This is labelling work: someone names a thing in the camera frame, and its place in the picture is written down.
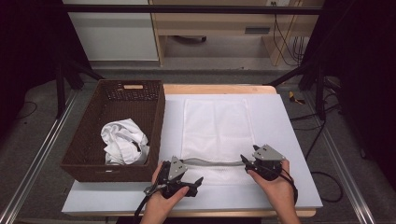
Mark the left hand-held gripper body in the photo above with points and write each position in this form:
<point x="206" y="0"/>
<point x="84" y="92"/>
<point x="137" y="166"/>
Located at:
<point x="177" y="168"/>

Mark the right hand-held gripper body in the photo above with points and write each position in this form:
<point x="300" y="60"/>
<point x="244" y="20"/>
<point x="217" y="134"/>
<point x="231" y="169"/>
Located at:
<point x="267" y="154"/>

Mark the white cloth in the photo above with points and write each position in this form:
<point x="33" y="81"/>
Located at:
<point x="216" y="127"/>

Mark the white garment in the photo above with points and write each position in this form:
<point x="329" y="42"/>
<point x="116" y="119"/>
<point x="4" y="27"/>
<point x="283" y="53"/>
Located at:
<point x="123" y="140"/>

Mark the brown woven basket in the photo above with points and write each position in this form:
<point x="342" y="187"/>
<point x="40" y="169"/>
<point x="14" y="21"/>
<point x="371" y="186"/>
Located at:
<point x="124" y="102"/>

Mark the person's left hand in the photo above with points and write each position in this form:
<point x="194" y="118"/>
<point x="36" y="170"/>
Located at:
<point x="158" y="203"/>

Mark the person's right hand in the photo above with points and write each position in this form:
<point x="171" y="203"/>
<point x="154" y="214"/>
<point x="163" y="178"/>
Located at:
<point x="278" y="193"/>

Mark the white foam board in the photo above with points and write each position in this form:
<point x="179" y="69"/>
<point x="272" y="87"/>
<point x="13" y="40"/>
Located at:
<point x="280" y="130"/>

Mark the yellow and black tool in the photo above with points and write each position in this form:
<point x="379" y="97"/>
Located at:
<point x="294" y="98"/>

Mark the black metal stand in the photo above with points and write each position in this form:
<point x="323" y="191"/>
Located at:
<point x="60" y="90"/>
<point x="319" y="93"/>

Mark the dark curtain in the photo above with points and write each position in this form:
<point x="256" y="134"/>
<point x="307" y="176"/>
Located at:
<point x="364" y="77"/>
<point x="28" y="46"/>

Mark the light wooden desk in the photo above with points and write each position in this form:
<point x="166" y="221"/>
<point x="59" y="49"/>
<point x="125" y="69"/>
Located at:
<point x="211" y="23"/>

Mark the white cabinet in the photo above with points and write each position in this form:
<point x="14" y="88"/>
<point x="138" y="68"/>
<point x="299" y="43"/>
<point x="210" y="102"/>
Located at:
<point x="115" y="34"/>

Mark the black horizontal bar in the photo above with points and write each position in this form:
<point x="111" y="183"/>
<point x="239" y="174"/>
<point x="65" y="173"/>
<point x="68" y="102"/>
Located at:
<point x="186" y="9"/>

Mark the aluminium rail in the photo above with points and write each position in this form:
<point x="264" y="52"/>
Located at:
<point x="342" y="168"/>
<point x="37" y="161"/>

